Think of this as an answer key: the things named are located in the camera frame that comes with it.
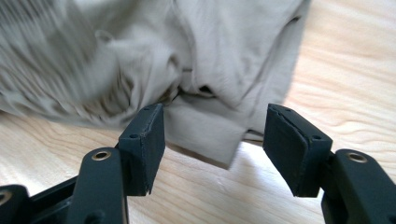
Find beige pants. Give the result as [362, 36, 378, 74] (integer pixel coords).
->
[0, 0, 313, 171]

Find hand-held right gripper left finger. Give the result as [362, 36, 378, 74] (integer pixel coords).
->
[117, 103, 166, 197]

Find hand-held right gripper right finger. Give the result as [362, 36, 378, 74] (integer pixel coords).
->
[262, 103, 334, 199]

